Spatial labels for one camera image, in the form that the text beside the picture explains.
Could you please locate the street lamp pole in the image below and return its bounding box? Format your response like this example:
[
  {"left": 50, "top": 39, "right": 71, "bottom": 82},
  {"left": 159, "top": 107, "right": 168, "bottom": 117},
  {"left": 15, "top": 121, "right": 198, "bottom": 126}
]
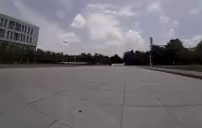
[{"left": 62, "top": 40, "right": 70, "bottom": 64}]

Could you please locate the white building with many windows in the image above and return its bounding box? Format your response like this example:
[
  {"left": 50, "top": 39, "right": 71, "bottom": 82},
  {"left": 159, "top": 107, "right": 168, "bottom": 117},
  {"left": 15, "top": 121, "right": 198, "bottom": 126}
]
[{"left": 0, "top": 8, "right": 40, "bottom": 53}]

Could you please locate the grey paved plaza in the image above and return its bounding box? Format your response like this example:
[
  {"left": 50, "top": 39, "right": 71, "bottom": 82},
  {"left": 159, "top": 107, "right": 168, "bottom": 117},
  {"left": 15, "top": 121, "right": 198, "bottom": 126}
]
[{"left": 0, "top": 64, "right": 202, "bottom": 128}]

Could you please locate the row of trees by building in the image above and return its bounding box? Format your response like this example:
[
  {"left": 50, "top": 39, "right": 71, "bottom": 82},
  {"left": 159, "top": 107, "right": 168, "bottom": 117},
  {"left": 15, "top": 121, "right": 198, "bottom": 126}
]
[{"left": 0, "top": 41, "right": 124, "bottom": 66}]

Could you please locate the pole with sign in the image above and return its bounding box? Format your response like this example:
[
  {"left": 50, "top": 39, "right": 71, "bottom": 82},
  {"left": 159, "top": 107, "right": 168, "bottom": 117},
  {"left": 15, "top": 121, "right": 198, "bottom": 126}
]
[{"left": 148, "top": 36, "right": 154, "bottom": 67}]

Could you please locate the row of dark trees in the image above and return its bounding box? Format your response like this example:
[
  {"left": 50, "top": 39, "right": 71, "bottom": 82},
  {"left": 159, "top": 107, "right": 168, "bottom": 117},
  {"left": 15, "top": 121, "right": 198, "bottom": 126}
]
[{"left": 123, "top": 37, "right": 202, "bottom": 67}]

